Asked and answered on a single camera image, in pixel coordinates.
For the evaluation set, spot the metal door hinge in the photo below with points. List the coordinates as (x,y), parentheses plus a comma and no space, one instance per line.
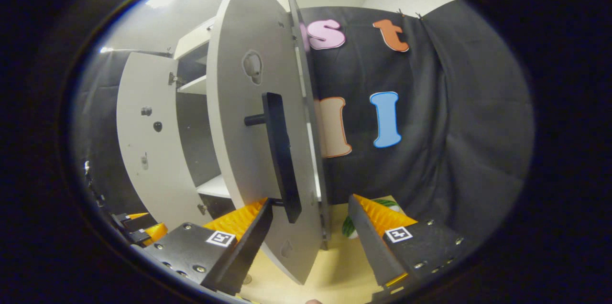
(173,78)
(202,208)

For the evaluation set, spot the round brown coaster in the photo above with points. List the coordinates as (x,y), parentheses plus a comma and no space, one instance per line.
(247,279)

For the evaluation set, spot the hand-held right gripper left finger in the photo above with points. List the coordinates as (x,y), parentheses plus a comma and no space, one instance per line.
(244,242)

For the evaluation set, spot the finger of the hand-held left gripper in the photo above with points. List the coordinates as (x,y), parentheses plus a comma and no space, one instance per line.
(155,233)
(136,222)

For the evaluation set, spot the white cabinet door calendar sticker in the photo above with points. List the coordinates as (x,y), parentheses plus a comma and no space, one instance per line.
(239,127)

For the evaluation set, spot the white grey cabinet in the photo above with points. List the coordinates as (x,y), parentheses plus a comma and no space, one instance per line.
(191,127)

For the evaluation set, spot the white cabinet door camera sticker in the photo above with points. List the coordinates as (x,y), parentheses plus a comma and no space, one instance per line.
(143,189)

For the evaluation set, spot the white cabinet shelf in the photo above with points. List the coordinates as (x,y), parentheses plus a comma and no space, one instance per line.
(196,85)

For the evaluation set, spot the black backdrop cloth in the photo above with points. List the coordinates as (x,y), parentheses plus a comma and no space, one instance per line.
(95,117)
(454,127)

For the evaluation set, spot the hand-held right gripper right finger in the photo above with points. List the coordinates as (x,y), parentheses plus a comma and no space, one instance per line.
(370,242)

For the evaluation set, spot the green white patterned object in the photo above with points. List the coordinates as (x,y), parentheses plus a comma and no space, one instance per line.
(348,227)

